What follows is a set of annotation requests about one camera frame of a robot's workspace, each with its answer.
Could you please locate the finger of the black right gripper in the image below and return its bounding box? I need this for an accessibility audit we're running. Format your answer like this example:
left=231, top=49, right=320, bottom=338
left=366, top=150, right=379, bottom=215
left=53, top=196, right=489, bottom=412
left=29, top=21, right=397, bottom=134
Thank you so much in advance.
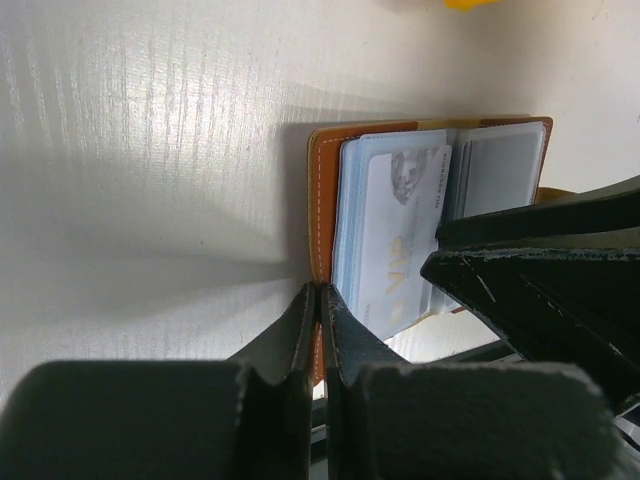
left=436, top=177, right=639, bottom=248
left=421, top=248, right=639, bottom=414

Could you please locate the white VIP card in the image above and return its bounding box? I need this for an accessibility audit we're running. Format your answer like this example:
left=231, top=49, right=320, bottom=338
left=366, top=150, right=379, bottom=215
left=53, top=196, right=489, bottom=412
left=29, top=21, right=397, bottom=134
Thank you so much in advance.
left=356, top=145, right=451, bottom=340

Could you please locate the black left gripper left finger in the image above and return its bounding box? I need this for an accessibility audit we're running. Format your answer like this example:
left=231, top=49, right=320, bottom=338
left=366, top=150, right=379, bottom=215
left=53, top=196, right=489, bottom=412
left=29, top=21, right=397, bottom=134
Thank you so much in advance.
left=1, top=284, right=316, bottom=479

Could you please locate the yellow plastic bin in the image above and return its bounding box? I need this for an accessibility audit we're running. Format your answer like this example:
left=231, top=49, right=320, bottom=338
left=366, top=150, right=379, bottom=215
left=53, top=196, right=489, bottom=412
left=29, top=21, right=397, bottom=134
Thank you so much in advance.
left=444, top=0, right=498, bottom=11

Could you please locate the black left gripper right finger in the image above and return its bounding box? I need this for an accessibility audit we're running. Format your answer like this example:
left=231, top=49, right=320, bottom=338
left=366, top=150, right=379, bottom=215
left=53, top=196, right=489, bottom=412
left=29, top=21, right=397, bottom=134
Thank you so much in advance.
left=320, top=285, right=625, bottom=479

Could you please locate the brown leather card holder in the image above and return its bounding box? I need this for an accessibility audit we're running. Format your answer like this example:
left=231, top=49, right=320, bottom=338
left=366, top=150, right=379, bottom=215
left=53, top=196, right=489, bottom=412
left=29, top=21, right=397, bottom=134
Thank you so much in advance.
left=308, top=116, right=553, bottom=333

